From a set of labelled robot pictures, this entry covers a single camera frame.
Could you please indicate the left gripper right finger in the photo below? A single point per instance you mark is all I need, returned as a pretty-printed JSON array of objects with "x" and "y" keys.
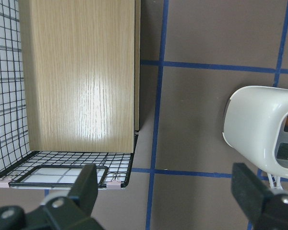
[{"x": 264, "y": 207}]

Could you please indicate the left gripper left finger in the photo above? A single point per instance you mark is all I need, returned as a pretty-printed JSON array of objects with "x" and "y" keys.
[{"x": 67, "y": 212}]

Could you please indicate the white two-slot toaster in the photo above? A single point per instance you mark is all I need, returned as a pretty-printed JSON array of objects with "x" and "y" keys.
[{"x": 254, "y": 125}]

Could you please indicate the wooden box in basket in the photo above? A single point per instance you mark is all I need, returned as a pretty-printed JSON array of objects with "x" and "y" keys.
[{"x": 81, "y": 74}]

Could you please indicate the wire basket with checked cloth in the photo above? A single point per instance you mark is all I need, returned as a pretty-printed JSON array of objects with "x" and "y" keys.
[{"x": 21, "y": 167}]

